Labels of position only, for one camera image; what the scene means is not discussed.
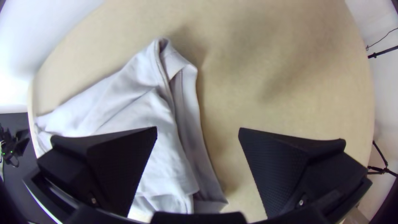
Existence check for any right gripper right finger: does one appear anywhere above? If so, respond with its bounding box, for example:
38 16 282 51
238 127 369 218

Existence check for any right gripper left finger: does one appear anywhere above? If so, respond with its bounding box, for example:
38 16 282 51
37 126 158 217

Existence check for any black cable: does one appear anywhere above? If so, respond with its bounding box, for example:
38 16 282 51
365 27 398 51

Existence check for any white t-shirt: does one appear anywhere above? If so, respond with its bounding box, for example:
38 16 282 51
33 37 229 223

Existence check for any black stand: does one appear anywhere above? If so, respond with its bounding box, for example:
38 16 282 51
367 45 398 59
366 140 398 178

